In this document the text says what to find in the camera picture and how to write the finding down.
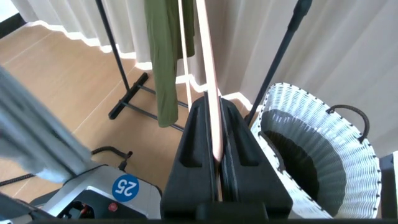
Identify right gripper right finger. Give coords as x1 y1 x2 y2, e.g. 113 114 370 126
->
218 96 294 219

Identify black clothes rack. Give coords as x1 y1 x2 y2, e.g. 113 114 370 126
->
95 0 313 133

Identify pink clothes hanger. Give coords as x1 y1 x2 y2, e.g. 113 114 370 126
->
177 0 224 163

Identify pale grey shorts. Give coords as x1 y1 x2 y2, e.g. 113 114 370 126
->
0 67 93 184

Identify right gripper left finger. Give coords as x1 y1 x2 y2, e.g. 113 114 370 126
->
160 93 220 219

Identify green printed t-shirt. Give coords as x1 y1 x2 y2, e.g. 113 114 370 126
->
144 0 196 128

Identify black cable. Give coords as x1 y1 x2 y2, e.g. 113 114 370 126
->
0 145 134 187

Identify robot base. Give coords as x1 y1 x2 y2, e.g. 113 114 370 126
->
0 164 163 220

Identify white laundry basket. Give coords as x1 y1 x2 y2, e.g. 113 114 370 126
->
250 82 382 220

